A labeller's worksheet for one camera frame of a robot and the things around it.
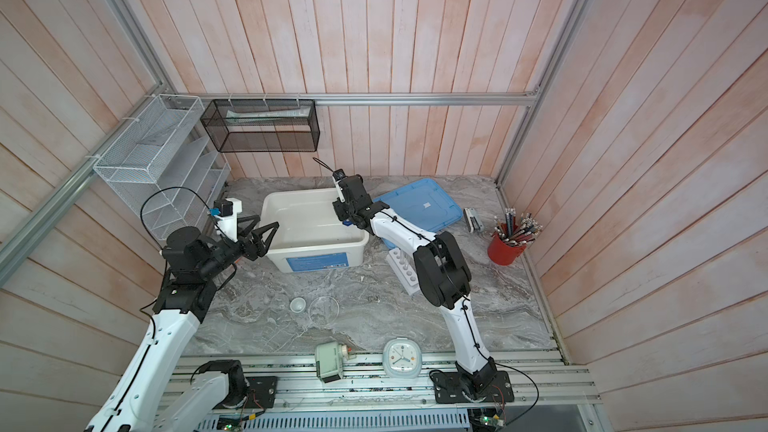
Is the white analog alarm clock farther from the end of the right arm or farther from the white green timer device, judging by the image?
the end of the right arm

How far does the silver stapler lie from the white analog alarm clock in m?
0.45

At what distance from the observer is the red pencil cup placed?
85 centimetres

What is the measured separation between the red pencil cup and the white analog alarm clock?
399 millimetres

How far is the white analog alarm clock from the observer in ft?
2.50

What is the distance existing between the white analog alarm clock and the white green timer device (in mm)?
112

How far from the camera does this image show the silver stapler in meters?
1.06

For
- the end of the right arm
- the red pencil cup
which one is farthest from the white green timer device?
the red pencil cup

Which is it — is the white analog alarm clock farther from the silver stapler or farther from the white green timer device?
the silver stapler

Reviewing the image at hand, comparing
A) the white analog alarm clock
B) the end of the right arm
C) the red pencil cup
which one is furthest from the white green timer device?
the red pencil cup

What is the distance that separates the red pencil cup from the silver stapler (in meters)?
0.07

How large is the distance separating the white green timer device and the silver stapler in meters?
0.59

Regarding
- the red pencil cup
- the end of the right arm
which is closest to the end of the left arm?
the end of the right arm

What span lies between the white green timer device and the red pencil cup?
0.56 metres

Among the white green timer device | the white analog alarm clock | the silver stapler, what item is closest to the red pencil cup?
the silver stapler
